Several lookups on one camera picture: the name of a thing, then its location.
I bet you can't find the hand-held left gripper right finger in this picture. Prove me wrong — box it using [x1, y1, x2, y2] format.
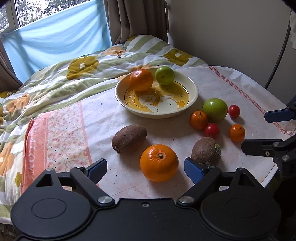
[177, 158, 263, 206]

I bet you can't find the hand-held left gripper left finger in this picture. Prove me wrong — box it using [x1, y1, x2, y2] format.
[35, 158, 115, 207]

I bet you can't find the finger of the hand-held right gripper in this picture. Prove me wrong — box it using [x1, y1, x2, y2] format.
[264, 95, 296, 122]
[241, 138, 285, 158]

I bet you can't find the brown kiwi with sticker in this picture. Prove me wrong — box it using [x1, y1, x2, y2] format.
[191, 137, 221, 166]

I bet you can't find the small mandarin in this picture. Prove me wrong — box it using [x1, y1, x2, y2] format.
[229, 124, 246, 142]
[190, 111, 208, 130]

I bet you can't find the large orange with stem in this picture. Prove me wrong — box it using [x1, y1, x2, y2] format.
[140, 144, 179, 182]

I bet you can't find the red cherry tomato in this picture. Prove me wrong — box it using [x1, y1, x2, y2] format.
[228, 105, 241, 118]
[204, 123, 220, 139]

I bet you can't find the cream bowl with duck print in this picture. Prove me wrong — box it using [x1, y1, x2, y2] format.
[115, 67, 199, 119]

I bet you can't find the large green apple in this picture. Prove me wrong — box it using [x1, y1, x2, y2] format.
[203, 98, 228, 123]

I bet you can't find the white hanging object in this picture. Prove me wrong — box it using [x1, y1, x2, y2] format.
[289, 9, 296, 50]

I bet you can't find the green striped flower blanket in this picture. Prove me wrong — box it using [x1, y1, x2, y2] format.
[0, 35, 208, 225]

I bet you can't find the small green apple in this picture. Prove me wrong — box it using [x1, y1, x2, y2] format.
[155, 66, 175, 86]

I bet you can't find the beige curtain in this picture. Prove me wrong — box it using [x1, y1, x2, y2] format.
[103, 0, 171, 45]
[0, 35, 23, 92]

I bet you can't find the light blue window cloth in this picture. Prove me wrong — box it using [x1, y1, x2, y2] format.
[1, 0, 112, 80]

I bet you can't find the window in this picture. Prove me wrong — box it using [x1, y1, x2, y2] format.
[0, 0, 93, 35]

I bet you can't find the black cable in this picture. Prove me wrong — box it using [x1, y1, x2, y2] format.
[265, 22, 292, 90]

